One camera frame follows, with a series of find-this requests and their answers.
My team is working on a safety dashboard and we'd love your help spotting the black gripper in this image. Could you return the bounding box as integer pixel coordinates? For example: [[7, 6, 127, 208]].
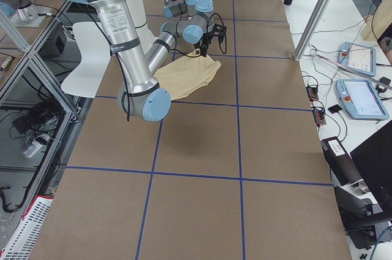
[[194, 28, 215, 57]]

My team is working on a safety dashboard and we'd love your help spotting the cream long sleeve shirt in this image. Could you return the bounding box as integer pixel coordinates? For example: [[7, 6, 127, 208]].
[[154, 52, 221, 101]]

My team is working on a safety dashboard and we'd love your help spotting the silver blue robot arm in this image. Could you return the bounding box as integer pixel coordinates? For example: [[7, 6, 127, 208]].
[[65, 0, 214, 121], [154, 0, 208, 57]]

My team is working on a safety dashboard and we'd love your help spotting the orange circuit board upper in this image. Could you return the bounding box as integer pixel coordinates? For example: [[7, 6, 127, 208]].
[[306, 85, 319, 101]]

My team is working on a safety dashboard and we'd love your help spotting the orange circuit board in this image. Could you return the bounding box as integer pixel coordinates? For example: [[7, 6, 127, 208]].
[[312, 107, 326, 127], [306, 85, 319, 101]]

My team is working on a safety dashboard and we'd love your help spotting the orange circuit board lower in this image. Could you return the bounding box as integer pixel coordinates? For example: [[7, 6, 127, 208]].
[[312, 107, 326, 127]]

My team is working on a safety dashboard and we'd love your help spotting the far blue teach pendant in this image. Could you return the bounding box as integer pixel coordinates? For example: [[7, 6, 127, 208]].
[[338, 42, 376, 77]]

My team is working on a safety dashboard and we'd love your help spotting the blue teach pendant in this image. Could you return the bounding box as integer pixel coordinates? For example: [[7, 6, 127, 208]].
[[338, 42, 376, 77], [335, 79, 390, 120]]

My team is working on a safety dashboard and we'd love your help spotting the near blue teach pendant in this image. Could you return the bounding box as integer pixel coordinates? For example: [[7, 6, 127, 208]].
[[335, 79, 390, 120]]

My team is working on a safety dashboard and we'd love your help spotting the dark box with label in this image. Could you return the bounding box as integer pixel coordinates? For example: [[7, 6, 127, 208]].
[[320, 137, 362, 185]]

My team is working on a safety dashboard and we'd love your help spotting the thin metal rod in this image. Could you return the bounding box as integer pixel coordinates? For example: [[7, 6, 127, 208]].
[[311, 51, 392, 83]]

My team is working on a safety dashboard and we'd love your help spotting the black monitor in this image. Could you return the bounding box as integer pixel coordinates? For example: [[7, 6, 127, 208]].
[[350, 122, 391, 210]]

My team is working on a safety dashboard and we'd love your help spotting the white perforated basket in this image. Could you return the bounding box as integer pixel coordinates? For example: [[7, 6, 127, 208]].
[[1, 195, 53, 259]]

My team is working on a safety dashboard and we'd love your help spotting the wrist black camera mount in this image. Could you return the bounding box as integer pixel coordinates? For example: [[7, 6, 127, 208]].
[[213, 24, 227, 44]]

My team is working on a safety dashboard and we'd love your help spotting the white pedestal column base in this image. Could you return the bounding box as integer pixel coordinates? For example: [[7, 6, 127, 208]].
[[126, 0, 157, 54]]

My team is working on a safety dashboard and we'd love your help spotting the aluminium frame post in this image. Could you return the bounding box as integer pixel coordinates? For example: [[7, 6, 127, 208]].
[[293, 0, 330, 61]]

